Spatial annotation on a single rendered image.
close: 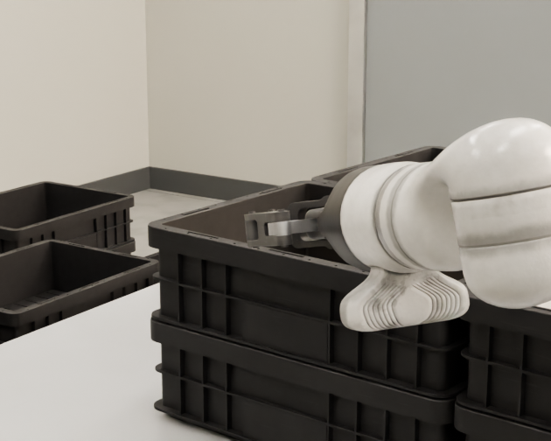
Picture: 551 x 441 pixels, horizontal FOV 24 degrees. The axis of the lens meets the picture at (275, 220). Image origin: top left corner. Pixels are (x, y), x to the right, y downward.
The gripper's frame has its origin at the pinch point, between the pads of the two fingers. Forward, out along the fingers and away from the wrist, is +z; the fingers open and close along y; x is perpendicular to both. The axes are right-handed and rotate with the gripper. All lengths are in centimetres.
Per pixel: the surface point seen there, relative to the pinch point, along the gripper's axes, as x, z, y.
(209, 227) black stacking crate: 0.6, 48.1, -5.2
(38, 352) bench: 15, 75, 12
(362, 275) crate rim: 6.2, 19.0, -11.5
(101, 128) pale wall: -38, 443, -78
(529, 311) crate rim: 10.2, 4.1, -20.7
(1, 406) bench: 19, 58, 20
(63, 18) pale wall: -82, 419, -62
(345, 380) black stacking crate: 16.7, 23.3, -10.4
